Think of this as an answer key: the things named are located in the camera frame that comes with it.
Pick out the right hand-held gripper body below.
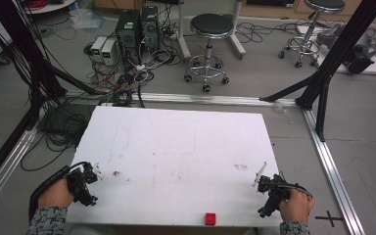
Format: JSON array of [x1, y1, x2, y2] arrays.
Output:
[[257, 173, 292, 219]]

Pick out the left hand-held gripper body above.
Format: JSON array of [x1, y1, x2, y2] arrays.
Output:
[[66, 162, 99, 208]]

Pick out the person's right hand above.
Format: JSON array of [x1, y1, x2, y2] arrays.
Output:
[[278, 188, 316, 226]]

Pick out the person's left hand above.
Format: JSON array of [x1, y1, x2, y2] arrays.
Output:
[[37, 177, 76, 209]]

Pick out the red block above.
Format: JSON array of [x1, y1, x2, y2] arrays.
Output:
[[204, 211, 217, 226]]

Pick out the white power supply unit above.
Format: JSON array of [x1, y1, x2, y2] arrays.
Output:
[[90, 35, 108, 63], [100, 38, 118, 67]]

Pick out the black computer tower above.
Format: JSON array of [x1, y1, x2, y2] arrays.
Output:
[[115, 8, 142, 66], [139, 5, 161, 52]]

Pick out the clear plastic bag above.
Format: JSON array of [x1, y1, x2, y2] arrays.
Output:
[[69, 7, 106, 31]]

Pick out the black round stool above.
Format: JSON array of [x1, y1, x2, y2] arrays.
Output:
[[277, 0, 347, 70], [182, 13, 236, 94]]

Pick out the white stand legs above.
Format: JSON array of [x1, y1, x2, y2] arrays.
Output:
[[175, 0, 248, 62]]

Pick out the grey machine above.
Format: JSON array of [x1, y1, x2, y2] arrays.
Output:
[[315, 23, 376, 75]]

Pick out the white round table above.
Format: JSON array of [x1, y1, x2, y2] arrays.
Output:
[[22, 0, 78, 16]]

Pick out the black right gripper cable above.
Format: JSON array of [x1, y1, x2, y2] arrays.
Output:
[[278, 171, 314, 199]]

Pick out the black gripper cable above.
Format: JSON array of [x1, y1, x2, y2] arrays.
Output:
[[27, 161, 90, 223], [278, 171, 314, 199]]

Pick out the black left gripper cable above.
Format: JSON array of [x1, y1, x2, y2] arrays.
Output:
[[27, 161, 90, 223]]

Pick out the black cable bundle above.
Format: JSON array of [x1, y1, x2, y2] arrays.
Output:
[[19, 103, 91, 173]]

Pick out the aluminium floor rail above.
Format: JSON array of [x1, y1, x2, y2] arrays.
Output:
[[0, 125, 39, 220], [301, 107, 367, 235], [64, 91, 299, 108]]

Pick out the tangle of cables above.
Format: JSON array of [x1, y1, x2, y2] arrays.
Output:
[[82, 30, 180, 109]]

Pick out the black frame post with cables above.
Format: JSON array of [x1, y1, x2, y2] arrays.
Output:
[[0, 0, 107, 131]]

